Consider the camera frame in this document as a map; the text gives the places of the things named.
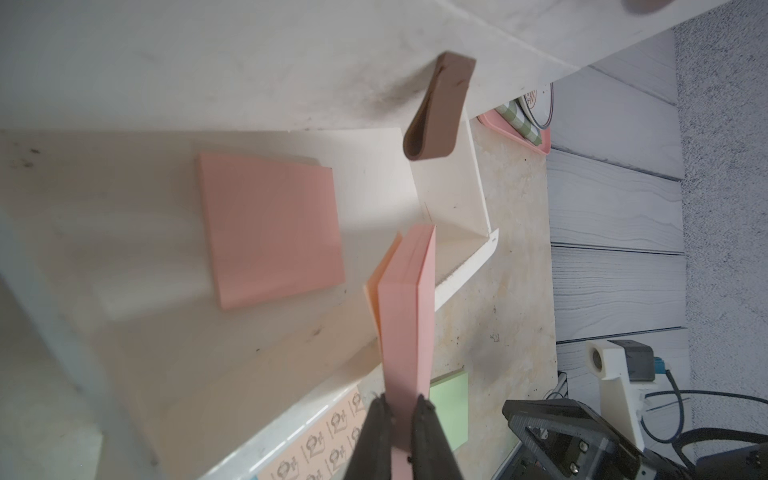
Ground pink sticky note pad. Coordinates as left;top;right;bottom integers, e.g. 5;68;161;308
364;224;436;479

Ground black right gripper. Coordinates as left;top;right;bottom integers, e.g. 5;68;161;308
495;399;678;479

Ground white three-drawer cabinet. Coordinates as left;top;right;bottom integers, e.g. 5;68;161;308
0;0;733;163

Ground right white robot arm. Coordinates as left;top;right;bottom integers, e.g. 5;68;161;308
501;399;767;479

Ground orange patterned sticky pad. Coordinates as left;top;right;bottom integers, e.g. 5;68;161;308
255;388;367;480

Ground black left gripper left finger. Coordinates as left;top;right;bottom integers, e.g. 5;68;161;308
343;394;394;480

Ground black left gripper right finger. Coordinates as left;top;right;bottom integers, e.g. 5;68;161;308
410;395;463;480

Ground green checkered cloth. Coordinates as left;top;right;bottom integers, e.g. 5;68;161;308
495;100;542;146

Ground orange patterned plate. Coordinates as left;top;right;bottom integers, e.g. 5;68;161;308
517;83;555;130

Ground green sticky note pad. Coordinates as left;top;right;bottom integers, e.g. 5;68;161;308
429;370;469;451

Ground pink tray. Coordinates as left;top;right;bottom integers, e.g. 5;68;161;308
477;110;552;155

